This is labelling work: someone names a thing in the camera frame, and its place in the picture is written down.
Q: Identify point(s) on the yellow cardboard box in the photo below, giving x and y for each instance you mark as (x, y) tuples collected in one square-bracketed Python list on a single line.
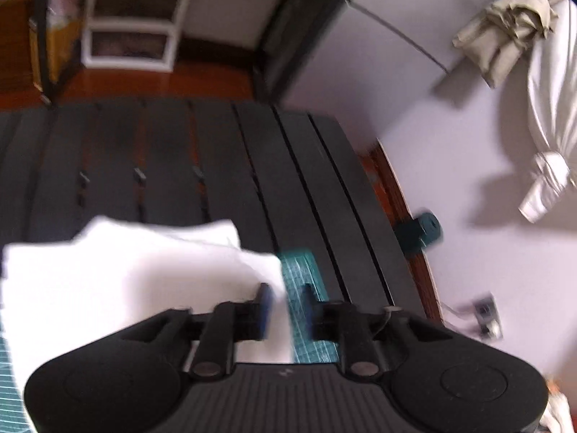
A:
[(61, 45)]

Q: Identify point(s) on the white t-shirt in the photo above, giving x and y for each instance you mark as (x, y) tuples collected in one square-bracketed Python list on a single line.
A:
[(135, 275)]

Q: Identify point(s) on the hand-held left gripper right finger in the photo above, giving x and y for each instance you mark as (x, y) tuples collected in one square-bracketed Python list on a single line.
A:
[(311, 313)]

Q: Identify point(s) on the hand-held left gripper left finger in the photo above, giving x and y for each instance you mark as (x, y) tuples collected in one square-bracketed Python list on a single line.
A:
[(266, 312)]

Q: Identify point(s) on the green cutting mat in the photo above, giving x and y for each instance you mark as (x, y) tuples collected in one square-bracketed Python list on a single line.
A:
[(302, 275)]

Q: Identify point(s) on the white drawer unit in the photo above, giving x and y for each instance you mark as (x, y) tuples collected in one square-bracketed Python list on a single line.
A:
[(135, 18)]

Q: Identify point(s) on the grey refrigerator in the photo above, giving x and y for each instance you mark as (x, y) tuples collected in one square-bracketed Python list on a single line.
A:
[(360, 67)]

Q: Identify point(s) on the white curtain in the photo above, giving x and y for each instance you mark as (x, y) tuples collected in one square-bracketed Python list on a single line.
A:
[(552, 99)]

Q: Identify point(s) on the black metal desk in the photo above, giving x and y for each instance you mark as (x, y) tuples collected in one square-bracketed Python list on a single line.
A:
[(297, 27)]

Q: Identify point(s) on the beige knotted cloth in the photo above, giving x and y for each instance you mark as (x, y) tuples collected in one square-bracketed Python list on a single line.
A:
[(505, 31)]

